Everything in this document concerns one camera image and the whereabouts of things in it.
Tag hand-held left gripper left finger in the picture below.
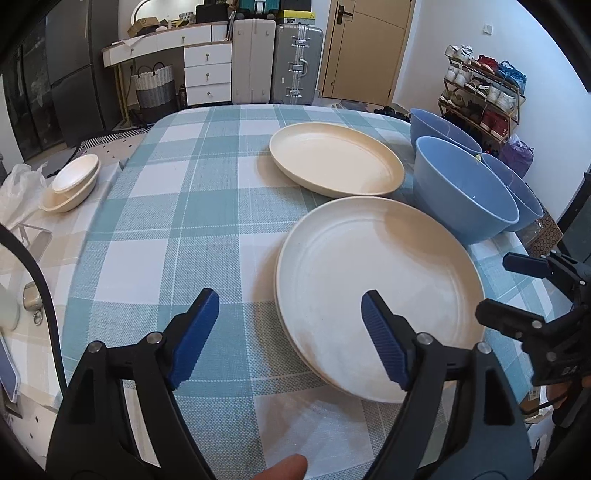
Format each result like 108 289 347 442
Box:
46 288 220 480

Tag wooden door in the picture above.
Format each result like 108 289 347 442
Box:
318 0 409 107

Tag beige suitcase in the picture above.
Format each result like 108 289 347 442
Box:
231 18 278 106

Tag white plastic bag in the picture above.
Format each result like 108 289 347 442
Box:
0 162 49 227

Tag pile of shoes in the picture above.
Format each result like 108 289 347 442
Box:
372 105 411 123

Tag small cream bowl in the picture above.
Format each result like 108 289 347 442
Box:
52 154 101 193

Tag clear acrylic stand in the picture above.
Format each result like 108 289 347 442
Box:
9 224 52 273

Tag dark tall cabinet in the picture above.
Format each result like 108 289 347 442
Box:
0 0 121 162

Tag black bag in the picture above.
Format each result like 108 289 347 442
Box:
195 4 236 24

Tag cardboard box on dresser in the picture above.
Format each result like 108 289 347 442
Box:
127 16 160 38

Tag shoe rack with shoes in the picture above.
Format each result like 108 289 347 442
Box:
436 44 527 153

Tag white dresser with drawers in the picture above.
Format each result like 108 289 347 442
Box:
102 21 234 107

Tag brown patterned paper bag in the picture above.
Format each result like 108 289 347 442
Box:
531 215 564 257

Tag white cup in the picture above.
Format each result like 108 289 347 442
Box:
0 281 21 330

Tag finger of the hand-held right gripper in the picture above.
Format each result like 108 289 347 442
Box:
502 252 587 296
475 299 557 354

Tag teal plaid tablecloth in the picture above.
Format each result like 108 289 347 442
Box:
60 104 555 480

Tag large cream plate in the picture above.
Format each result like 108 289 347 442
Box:
269 122 406 198
276 196 485 404

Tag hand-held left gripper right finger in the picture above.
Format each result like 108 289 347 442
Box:
360 290 536 480

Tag beige plaid cloth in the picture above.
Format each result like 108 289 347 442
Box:
0 152 123 462

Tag silver suitcase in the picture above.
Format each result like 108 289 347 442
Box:
270 24 325 106

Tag smartphone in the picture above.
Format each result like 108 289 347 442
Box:
0 335 21 404

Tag person's left hand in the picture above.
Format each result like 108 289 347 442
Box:
252 453 309 480

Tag woven laundry basket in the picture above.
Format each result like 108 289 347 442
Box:
130 62 178 123

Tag stacked cream small bowls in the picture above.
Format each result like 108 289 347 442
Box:
41 161 101 213

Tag black and white rug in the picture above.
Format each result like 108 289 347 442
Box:
76 127 153 153

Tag dark framed glass door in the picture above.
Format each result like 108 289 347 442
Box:
554 171 591 278

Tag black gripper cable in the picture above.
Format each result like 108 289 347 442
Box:
0 224 70 402

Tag blue ceramic bowl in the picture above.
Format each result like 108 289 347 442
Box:
413 137 520 245
409 108 483 158
480 153 544 232

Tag purple plastic bag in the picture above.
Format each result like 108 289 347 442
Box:
501 136 534 178

